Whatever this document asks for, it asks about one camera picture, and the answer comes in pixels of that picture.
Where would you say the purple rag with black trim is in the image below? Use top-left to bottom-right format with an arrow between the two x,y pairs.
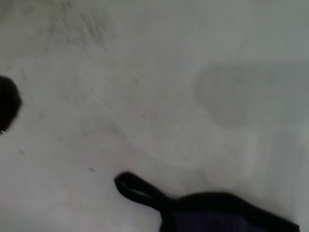
113,171 -> 301,232

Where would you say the black water stain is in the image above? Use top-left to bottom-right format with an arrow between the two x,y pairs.
0,75 -> 23,136

